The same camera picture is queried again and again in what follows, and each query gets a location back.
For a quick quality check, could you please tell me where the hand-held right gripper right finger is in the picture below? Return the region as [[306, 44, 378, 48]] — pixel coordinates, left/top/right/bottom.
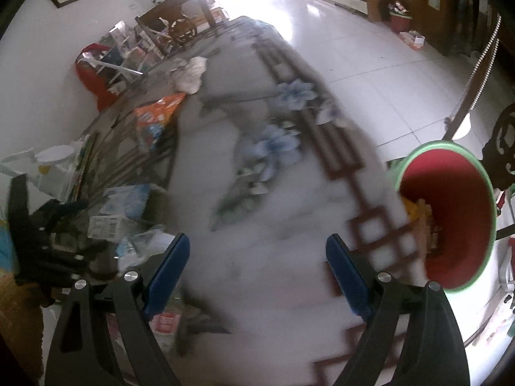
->
[[325, 233, 471, 386]]

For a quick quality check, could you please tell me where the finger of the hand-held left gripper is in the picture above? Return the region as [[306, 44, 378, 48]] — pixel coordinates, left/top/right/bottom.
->
[[44, 243, 109, 280], [38, 199, 89, 232]]

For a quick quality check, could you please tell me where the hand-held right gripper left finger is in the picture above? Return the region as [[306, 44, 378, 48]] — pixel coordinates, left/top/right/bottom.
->
[[44, 232, 191, 386]]

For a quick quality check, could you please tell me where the white labelled box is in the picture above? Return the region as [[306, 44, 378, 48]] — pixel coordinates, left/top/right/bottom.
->
[[88, 214, 135, 241]]

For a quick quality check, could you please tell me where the yellow orange snack bag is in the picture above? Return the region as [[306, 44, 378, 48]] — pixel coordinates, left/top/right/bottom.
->
[[402, 197, 443, 254]]

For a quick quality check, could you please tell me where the red bin with green rim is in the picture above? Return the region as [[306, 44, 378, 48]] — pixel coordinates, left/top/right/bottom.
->
[[392, 140, 500, 293]]

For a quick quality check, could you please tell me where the orange snack packet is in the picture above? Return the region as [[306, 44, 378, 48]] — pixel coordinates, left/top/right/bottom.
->
[[135, 92, 186, 151]]

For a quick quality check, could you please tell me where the newspaper ball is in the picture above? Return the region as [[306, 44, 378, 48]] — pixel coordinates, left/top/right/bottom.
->
[[169, 56, 208, 94]]

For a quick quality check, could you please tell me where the light blue packet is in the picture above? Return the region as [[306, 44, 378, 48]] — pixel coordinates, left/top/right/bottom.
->
[[0, 221, 14, 274]]

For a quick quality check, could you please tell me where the clear plastic bag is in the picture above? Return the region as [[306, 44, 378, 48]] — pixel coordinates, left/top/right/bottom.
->
[[117, 229, 173, 266]]

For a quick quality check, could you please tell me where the red white packet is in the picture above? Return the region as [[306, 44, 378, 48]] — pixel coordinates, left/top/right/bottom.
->
[[149, 309, 182, 336]]

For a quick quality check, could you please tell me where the white desk lamp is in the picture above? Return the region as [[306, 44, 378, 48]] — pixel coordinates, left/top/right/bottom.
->
[[0, 145, 79, 206]]

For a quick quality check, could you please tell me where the blue white packet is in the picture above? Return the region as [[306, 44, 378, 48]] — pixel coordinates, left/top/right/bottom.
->
[[98, 184, 155, 218]]

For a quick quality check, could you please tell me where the orange cloth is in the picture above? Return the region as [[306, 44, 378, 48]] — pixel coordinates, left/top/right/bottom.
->
[[0, 265, 45, 382]]

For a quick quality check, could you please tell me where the white stepladder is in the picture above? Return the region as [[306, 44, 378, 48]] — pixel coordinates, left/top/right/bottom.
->
[[78, 54, 145, 89]]

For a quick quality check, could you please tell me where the pile of stored goods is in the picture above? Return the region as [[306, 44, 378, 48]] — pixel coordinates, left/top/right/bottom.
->
[[98, 20, 170, 73]]

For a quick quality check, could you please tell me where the wooden chair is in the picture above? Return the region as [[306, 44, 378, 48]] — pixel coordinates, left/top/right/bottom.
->
[[445, 8, 515, 242]]

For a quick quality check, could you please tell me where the wooden wheel ornament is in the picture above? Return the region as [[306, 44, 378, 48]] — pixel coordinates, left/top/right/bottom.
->
[[167, 16, 200, 45]]

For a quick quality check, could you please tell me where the wooden table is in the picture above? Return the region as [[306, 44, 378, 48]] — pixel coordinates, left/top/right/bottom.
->
[[135, 0, 228, 55]]

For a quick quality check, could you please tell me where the small white red box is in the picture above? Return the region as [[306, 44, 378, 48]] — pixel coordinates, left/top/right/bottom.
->
[[398, 30, 427, 51]]

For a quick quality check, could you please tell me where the small red bin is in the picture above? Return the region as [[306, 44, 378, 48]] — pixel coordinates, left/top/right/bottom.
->
[[388, 2, 413, 33]]

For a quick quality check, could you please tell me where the brown cardboard box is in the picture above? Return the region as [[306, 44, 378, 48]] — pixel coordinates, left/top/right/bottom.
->
[[366, 0, 389, 23]]

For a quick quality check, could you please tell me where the wooden door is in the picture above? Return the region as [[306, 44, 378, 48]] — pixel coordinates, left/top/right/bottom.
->
[[392, 0, 455, 55]]

